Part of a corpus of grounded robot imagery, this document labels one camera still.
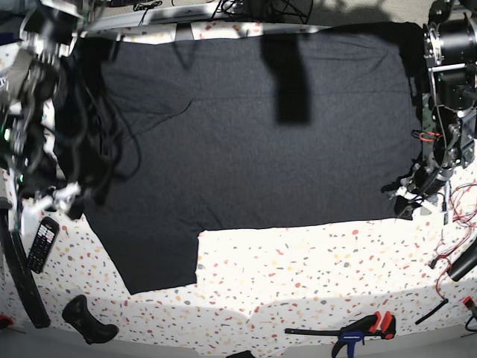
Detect grey table clamp bracket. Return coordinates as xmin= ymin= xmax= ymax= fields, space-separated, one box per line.
xmin=174 ymin=23 xmax=195 ymax=42

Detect black TV remote control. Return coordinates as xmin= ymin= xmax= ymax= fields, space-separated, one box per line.
xmin=27 ymin=217 xmax=60 ymax=274

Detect black orange bar clamp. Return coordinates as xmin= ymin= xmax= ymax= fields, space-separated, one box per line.
xmin=284 ymin=311 xmax=397 ymax=358

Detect dark grey T-shirt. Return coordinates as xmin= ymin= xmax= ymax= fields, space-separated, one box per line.
xmin=65 ymin=22 xmax=425 ymax=294

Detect black allen key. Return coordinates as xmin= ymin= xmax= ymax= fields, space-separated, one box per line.
xmin=415 ymin=298 xmax=449 ymax=325

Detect small black flat object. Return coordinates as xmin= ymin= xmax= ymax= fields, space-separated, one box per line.
xmin=226 ymin=351 xmax=255 ymax=358

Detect red black wire bundle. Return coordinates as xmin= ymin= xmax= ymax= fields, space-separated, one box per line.
xmin=428 ymin=182 xmax=477 ymax=303

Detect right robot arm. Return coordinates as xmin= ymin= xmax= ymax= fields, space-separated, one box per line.
xmin=1 ymin=1 xmax=116 ymax=233

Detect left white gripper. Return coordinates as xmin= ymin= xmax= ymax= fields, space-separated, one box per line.
xmin=382 ymin=178 xmax=447 ymax=220

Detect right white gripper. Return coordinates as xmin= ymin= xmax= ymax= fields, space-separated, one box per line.
xmin=16 ymin=182 xmax=81 ymax=235

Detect black game controller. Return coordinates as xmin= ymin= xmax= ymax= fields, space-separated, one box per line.
xmin=62 ymin=295 xmax=119 ymax=345

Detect black cylinder right edge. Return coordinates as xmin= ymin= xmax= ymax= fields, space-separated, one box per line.
xmin=449 ymin=248 xmax=476 ymax=282

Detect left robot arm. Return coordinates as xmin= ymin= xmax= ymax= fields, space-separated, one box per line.
xmin=389 ymin=1 xmax=476 ymax=219

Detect long black foam tube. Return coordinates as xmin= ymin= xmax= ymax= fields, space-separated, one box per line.
xmin=1 ymin=197 xmax=51 ymax=329

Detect small red connector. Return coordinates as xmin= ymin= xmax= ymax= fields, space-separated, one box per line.
xmin=463 ymin=297 xmax=473 ymax=309

